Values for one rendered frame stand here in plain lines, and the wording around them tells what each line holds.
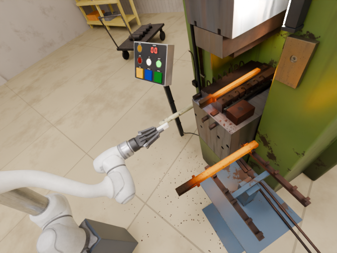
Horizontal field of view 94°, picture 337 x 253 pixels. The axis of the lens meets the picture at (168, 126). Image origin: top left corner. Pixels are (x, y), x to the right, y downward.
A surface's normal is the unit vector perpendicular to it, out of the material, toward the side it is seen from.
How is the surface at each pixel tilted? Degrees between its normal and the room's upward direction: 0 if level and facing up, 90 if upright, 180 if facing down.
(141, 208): 0
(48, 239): 6
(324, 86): 90
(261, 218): 0
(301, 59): 90
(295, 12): 90
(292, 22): 90
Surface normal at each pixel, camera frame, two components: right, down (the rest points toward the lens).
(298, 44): -0.85, 0.51
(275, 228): -0.25, -0.60
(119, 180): 0.39, -0.64
